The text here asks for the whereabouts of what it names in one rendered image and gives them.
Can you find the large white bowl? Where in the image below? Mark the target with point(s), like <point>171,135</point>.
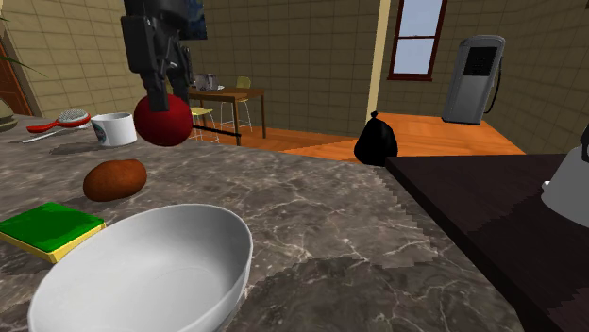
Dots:
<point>152,271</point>

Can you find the black garbage bag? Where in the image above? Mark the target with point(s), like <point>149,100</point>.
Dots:
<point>375,142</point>

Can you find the dark blue wall picture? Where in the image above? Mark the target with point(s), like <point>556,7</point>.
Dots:
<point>195,20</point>

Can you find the white mug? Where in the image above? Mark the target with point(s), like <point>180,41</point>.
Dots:
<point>115,131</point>

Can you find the yellow green chair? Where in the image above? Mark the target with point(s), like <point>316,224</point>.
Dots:
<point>243,82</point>
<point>201,111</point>

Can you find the grey standing appliance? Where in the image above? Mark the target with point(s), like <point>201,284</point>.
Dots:
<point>469,92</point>

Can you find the dark red apple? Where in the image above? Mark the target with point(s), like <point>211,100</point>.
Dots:
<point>162,128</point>

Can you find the brown wooden door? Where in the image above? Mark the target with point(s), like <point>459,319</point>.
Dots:
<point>10,92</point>

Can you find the olive green rounded object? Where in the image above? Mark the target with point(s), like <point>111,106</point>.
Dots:
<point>6,117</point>

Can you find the brown potato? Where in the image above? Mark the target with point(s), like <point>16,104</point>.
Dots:
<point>115,180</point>

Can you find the silver utensil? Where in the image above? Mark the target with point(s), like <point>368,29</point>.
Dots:
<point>43,135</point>

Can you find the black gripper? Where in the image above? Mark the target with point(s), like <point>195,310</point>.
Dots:
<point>156,8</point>

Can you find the green and yellow sponge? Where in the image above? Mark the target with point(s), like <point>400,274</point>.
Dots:
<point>46,226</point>

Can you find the red framed window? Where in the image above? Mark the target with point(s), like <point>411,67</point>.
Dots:
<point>416,41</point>

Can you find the wooden dining table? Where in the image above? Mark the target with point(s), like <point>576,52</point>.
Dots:
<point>230,94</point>

